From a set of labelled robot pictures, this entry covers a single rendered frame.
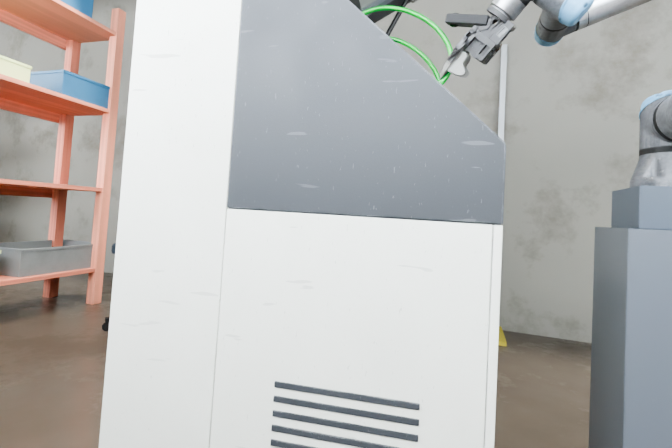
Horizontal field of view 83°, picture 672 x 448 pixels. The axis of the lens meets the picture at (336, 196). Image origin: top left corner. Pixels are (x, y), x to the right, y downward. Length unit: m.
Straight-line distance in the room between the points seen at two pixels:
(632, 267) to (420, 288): 0.50
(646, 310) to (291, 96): 0.91
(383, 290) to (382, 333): 0.09
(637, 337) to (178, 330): 1.02
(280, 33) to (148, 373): 0.82
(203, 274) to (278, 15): 0.60
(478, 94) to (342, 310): 2.67
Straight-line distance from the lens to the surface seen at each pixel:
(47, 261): 3.22
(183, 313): 0.96
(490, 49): 1.12
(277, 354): 0.88
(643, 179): 1.18
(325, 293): 0.82
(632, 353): 1.12
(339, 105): 0.83
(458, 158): 0.80
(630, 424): 1.16
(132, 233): 1.02
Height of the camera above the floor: 0.79
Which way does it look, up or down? 3 degrees up
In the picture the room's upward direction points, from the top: 3 degrees clockwise
